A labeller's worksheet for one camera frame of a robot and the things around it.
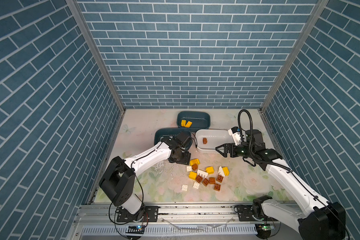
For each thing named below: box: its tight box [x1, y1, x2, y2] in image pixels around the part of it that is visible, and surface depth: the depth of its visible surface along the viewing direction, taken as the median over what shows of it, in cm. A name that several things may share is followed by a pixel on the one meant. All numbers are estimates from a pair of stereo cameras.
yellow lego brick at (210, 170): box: [205, 166, 214, 175], surface depth 88 cm
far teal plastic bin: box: [177, 111, 211, 133], surface depth 114 cm
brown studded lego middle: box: [209, 177, 216, 184], surface depth 86 cm
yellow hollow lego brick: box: [189, 158, 201, 166], surface depth 93 cm
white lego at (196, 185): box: [192, 181, 200, 189], surface depth 84 cm
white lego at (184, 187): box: [181, 184, 188, 191], surface depth 84 cm
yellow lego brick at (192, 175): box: [188, 171, 198, 181], surface depth 87 cm
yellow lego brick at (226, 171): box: [222, 166, 230, 176], surface depth 88 cm
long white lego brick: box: [197, 169, 208, 178], surface depth 87 cm
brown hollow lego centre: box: [195, 175, 203, 184], surface depth 86 cm
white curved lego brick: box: [218, 166, 226, 177], surface depth 88 cm
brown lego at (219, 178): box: [216, 174, 224, 183], surface depth 86 cm
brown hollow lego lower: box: [202, 178, 210, 187], surface depth 86 cm
